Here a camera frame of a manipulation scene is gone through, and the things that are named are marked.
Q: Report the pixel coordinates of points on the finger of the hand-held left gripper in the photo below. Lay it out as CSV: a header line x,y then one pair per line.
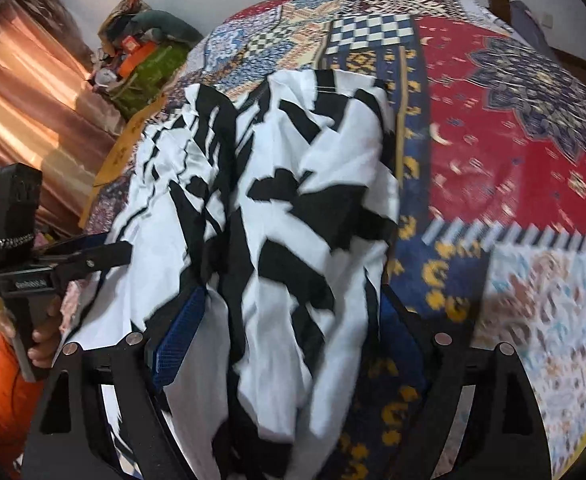
x,y
78,246
98,260

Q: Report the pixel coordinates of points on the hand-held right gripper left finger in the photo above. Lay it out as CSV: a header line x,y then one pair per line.
x,y
178,335

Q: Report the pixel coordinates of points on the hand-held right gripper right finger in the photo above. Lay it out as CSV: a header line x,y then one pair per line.
x,y
418,327

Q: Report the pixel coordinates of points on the black and white patterned garment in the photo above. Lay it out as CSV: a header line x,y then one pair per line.
x,y
198,210

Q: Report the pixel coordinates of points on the person's left hand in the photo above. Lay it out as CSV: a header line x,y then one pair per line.
x,y
45,332

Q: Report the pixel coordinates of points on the yellow mat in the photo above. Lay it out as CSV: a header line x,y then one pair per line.
x,y
118,155

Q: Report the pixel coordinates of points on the orange pink curtain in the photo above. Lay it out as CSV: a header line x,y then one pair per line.
x,y
33,85

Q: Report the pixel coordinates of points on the white round container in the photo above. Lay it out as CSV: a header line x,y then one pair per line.
x,y
106,77

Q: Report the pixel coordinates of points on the green patterned cloth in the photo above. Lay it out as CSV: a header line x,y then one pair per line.
x,y
149,76

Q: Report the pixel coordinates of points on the orange box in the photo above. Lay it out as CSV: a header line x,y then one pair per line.
x,y
139,58

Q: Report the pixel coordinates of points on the small red carton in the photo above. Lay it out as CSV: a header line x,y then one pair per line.
x,y
130,43

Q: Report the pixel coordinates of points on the patchwork printed blanket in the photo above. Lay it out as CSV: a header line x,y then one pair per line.
x,y
498,135

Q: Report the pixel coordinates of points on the brown patterned bag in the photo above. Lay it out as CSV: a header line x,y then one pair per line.
x,y
118,10

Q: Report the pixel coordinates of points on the grey cloth bundle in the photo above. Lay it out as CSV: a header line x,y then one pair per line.
x,y
168,22

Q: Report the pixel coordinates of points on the blue cloth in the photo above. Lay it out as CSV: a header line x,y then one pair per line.
x,y
525,21

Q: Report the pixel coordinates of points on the white wall socket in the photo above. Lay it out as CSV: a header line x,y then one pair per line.
x,y
548,21

